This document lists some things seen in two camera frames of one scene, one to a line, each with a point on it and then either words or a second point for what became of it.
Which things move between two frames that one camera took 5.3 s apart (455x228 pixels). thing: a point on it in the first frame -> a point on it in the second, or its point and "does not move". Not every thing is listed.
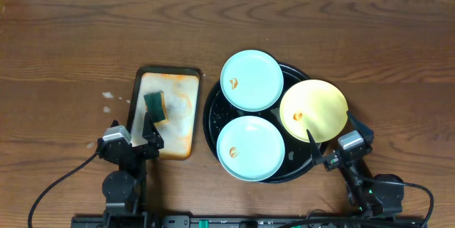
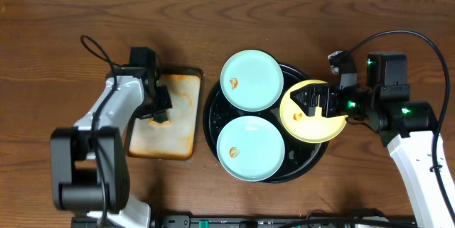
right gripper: x=368 y=133 -> x=328 y=91
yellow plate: x=314 y=106 does not move
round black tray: x=298 y=160 does not move
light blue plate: x=252 y=80 does not move
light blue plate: x=250 y=148 does not move
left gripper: x=134 y=148 -> x=161 y=99
